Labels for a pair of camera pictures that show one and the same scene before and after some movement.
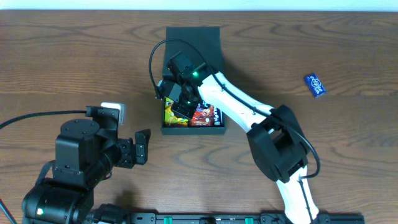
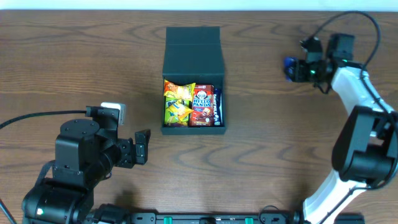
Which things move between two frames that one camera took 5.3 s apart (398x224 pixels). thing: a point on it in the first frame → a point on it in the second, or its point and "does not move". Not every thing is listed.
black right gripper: x=181 y=107 → x=298 y=71
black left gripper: x=127 y=152 does not move
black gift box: x=204 y=43 does not move
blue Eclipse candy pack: x=315 y=85 → x=288 y=64
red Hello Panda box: x=203 y=115 does not move
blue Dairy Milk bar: x=217 y=117 does not move
